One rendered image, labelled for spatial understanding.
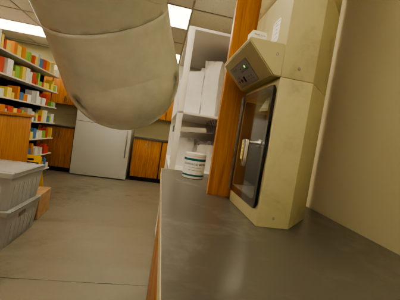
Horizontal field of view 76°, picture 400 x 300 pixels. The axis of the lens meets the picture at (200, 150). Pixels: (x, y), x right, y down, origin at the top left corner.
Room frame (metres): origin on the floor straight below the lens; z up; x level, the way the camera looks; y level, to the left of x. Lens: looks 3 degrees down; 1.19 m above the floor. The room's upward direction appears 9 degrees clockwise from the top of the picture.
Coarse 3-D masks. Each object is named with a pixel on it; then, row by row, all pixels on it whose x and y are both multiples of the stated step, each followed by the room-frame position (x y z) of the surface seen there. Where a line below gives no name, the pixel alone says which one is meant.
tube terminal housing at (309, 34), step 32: (288, 0) 0.83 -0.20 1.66; (320, 0) 0.81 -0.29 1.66; (288, 32) 0.79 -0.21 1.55; (320, 32) 0.81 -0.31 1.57; (288, 64) 0.80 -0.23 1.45; (320, 64) 0.85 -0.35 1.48; (288, 96) 0.80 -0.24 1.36; (320, 96) 0.91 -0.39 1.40; (288, 128) 0.80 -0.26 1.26; (288, 160) 0.80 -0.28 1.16; (288, 192) 0.81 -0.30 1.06; (256, 224) 0.79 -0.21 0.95; (288, 224) 0.81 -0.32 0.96
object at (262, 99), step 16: (256, 96) 0.94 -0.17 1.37; (272, 96) 0.80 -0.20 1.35; (256, 112) 0.92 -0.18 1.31; (240, 128) 1.07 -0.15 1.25; (256, 128) 0.89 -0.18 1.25; (240, 144) 1.03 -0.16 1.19; (240, 160) 1.00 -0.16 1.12; (256, 160) 0.84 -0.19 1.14; (240, 176) 0.97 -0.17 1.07; (256, 176) 0.82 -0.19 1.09; (240, 192) 0.94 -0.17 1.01; (256, 192) 0.80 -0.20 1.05
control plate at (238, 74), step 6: (246, 60) 0.88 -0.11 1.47; (240, 66) 0.95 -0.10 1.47; (246, 66) 0.90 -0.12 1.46; (234, 72) 1.03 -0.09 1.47; (240, 72) 0.98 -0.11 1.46; (246, 72) 0.93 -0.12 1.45; (252, 72) 0.89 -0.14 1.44; (240, 78) 1.01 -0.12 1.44; (246, 78) 0.97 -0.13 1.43; (252, 78) 0.92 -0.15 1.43; (258, 78) 0.88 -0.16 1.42; (240, 84) 1.05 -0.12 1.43; (246, 84) 1.00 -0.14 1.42
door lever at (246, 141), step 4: (244, 140) 0.83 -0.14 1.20; (248, 140) 0.83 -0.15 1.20; (252, 140) 0.84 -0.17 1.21; (260, 140) 0.83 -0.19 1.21; (244, 144) 0.83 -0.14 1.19; (248, 144) 0.83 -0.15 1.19; (256, 144) 0.84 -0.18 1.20; (244, 148) 0.83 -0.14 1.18; (248, 148) 0.83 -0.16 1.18; (244, 152) 0.83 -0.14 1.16; (244, 156) 0.83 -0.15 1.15; (244, 160) 0.83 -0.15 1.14; (240, 164) 0.84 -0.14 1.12; (244, 164) 0.83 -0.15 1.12
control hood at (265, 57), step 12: (240, 48) 0.87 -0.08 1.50; (252, 48) 0.79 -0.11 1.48; (264, 48) 0.78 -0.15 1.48; (276, 48) 0.79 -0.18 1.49; (228, 60) 1.02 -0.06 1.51; (240, 60) 0.92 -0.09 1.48; (252, 60) 0.84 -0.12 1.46; (264, 60) 0.78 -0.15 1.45; (276, 60) 0.79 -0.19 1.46; (264, 72) 0.82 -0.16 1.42; (276, 72) 0.79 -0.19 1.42; (252, 84) 0.96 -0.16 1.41
